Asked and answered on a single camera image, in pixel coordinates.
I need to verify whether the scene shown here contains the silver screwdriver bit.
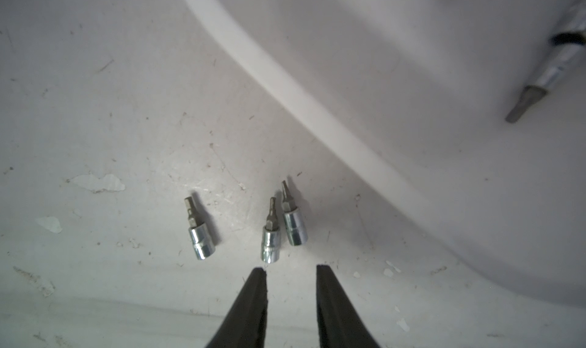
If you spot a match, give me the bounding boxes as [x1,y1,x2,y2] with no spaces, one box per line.
[260,197,281,264]
[505,0,585,124]
[282,180,308,247]
[184,196,216,260]

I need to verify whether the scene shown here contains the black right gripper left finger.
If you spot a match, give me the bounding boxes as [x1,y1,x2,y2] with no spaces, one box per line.
[207,267,268,347]

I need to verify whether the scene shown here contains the white plastic storage box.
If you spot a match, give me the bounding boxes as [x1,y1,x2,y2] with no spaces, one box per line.
[186,0,585,306]

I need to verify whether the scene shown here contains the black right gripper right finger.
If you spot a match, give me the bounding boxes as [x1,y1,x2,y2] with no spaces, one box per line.
[316,265,379,347]

